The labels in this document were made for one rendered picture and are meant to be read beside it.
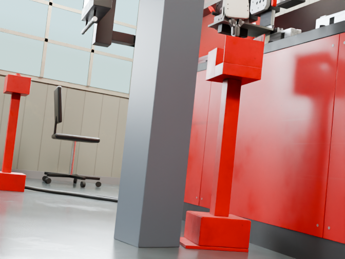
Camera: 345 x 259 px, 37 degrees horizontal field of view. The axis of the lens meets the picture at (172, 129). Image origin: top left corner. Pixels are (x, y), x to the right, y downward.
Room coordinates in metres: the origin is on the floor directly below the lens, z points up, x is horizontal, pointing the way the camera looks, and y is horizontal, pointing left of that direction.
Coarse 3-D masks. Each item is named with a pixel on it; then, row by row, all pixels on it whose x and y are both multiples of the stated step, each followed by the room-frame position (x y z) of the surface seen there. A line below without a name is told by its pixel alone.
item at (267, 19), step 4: (268, 12) 2.53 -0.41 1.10; (272, 12) 2.50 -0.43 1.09; (260, 16) 2.59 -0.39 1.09; (264, 16) 2.56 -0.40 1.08; (268, 16) 2.53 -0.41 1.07; (272, 16) 2.51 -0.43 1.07; (260, 20) 2.59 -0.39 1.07; (264, 20) 2.55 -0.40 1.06; (268, 20) 2.52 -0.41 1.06; (272, 20) 2.51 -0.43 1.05; (260, 24) 2.59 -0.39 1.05; (264, 24) 2.55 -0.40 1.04; (268, 24) 2.52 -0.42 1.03; (272, 24) 2.51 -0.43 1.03
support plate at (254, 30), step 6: (210, 24) 2.50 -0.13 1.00; (216, 24) 2.46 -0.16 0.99; (228, 24) 2.44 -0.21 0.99; (246, 24) 2.41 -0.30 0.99; (252, 24) 2.42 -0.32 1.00; (252, 30) 2.50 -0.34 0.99; (258, 30) 2.49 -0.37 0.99; (264, 30) 2.48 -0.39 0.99; (270, 30) 2.47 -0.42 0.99; (252, 36) 2.62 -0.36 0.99
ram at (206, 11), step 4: (212, 0) 3.05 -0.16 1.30; (216, 0) 3.00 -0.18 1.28; (220, 0) 2.95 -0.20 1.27; (204, 4) 3.14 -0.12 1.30; (208, 4) 3.09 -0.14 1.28; (212, 4) 3.04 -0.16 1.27; (204, 8) 3.14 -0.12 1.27; (204, 12) 3.22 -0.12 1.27; (208, 12) 3.21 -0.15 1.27; (204, 16) 3.31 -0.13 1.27
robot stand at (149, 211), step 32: (160, 0) 1.86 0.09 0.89; (192, 0) 1.91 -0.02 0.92; (160, 32) 1.84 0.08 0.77; (192, 32) 1.92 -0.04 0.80; (160, 64) 1.84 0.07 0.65; (192, 64) 1.92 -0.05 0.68; (160, 96) 1.85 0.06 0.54; (192, 96) 1.93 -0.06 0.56; (128, 128) 1.97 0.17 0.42; (160, 128) 1.86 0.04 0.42; (128, 160) 1.94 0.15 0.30; (160, 160) 1.87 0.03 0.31; (128, 192) 1.92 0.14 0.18; (160, 192) 1.88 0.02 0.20; (128, 224) 1.90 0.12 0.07; (160, 224) 1.89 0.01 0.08
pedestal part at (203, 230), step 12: (192, 216) 2.05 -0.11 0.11; (204, 216) 1.95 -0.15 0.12; (216, 216) 2.00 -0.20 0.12; (228, 216) 2.06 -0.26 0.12; (192, 228) 2.04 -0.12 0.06; (204, 228) 1.94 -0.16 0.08; (216, 228) 1.96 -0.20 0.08; (228, 228) 1.97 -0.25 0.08; (240, 228) 1.98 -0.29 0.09; (180, 240) 2.03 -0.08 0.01; (192, 240) 2.02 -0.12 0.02; (204, 240) 1.95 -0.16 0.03; (216, 240) 1.96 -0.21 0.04; (228, 240) 1.97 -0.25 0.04; (240, 240) 1.98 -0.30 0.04
